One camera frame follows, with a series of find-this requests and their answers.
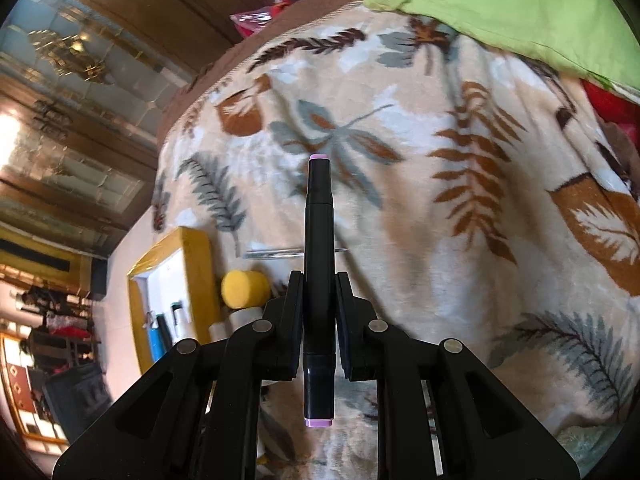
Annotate black marker pink caps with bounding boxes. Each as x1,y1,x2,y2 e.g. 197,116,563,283
301,154,337,428

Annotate blue tube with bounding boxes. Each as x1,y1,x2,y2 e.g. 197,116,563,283
150,327,173,363

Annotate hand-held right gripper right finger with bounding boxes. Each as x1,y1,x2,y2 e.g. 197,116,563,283
334,271,583,480

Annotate wooden mirrored wardrobe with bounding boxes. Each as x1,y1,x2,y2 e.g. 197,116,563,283
0,0,261,261

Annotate white bottle yellow cap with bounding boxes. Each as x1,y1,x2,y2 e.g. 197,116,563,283
221,270,273,333

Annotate white tube black cap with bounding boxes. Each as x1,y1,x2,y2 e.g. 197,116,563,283
170,301,193,340

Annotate white tray with yellow edge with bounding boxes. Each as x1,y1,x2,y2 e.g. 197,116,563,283
126,226,223,376

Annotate green cloth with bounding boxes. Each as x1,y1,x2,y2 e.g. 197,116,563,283
362,0,640,93

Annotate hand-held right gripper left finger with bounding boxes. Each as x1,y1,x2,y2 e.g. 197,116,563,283
52,270,306,480

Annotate red cloth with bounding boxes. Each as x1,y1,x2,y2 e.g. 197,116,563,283
582,80,640,126

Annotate dark chair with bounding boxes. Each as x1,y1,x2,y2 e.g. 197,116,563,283
42,362,113,441

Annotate leaf print blanket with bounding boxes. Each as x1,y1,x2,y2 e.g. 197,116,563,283
150,0,640,480

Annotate thin metal pen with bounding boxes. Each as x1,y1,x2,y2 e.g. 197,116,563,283
243,246,351,260

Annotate pink packet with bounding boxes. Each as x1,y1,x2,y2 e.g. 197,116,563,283
230,0,296,38

